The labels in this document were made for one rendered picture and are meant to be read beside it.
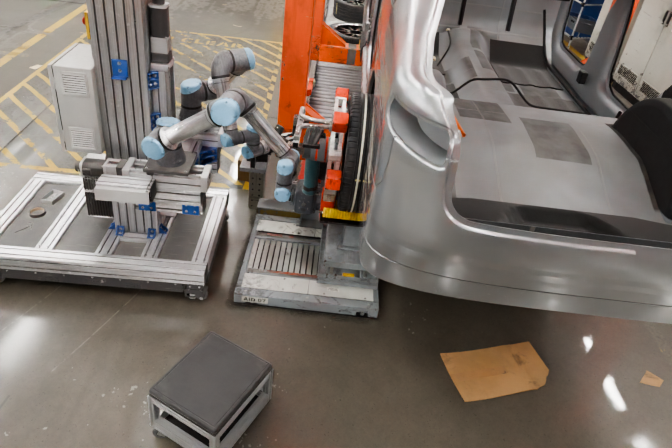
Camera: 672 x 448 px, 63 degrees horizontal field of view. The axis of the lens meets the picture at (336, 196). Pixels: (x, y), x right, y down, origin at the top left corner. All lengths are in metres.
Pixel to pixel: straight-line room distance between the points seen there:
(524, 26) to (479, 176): 2.84
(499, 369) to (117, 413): 1.93
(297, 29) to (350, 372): 1.90
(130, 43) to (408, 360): 2.13
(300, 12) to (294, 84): 0.43
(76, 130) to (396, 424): 2.16
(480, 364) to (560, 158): 1.18
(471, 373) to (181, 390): 1.51
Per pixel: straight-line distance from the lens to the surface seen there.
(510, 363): 3.25
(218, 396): 2.40
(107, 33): 2.89
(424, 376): 3.03
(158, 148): 2.64
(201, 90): 3.23
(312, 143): 2.77
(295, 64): 3.30
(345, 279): 3.22
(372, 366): 3.00
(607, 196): 3.07
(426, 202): 1.95
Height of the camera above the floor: 2.27
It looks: 33 degrees down
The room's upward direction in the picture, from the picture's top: 8 degrees clockwise
